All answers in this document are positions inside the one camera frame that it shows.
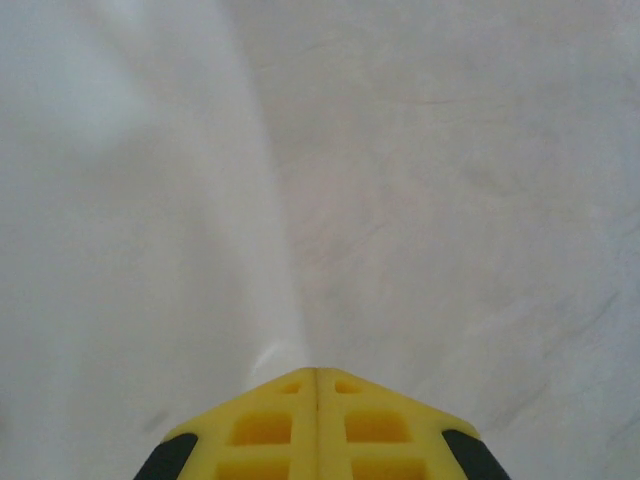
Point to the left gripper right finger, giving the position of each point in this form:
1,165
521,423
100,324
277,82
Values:
380,430

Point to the white t-shirt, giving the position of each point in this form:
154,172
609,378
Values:
125,200

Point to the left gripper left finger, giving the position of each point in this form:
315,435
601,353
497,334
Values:
260,430

